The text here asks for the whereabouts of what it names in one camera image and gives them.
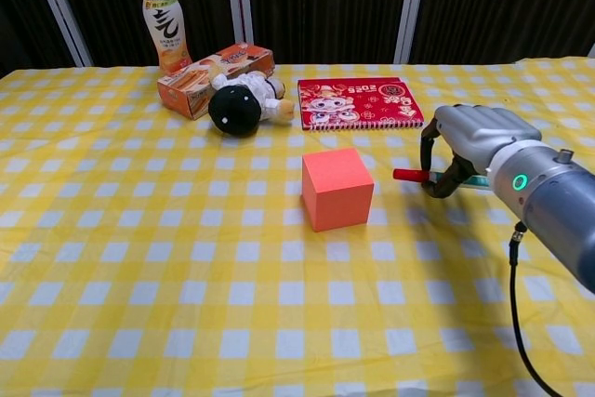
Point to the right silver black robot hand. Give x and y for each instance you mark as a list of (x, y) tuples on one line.
[(469, 136)]

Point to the red capped marker pen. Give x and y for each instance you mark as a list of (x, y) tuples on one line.
[(411, 175)]

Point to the pink foam cube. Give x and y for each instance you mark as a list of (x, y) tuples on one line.
[(337, 190)]

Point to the yellow white checkered tablecloth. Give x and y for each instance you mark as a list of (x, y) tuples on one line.
[(260, 248)]

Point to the red spiral desk calendar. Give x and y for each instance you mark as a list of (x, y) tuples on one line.
[(358, 103)]

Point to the black headed plush doll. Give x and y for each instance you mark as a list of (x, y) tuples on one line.
[(244, 106)]

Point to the orange snack box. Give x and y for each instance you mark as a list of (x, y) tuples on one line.
[(209, 78)]

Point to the orange drink bottle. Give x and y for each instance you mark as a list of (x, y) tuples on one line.
[(165, 25)]

